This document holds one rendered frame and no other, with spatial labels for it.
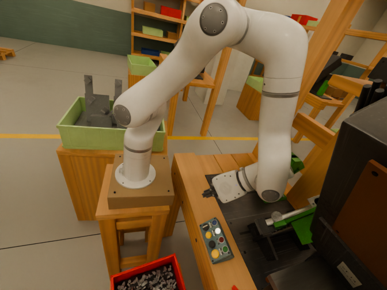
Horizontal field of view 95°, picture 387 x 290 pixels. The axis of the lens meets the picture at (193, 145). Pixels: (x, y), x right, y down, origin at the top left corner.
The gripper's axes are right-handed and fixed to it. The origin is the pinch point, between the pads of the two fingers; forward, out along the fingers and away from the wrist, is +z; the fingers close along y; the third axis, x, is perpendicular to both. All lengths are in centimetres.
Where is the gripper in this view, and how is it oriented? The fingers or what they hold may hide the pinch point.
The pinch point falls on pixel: (207, 193)
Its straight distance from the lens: 73.6
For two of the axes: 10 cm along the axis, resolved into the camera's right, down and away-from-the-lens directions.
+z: -7.7, 4.2, 4.8
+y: 4.1, 9.0, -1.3
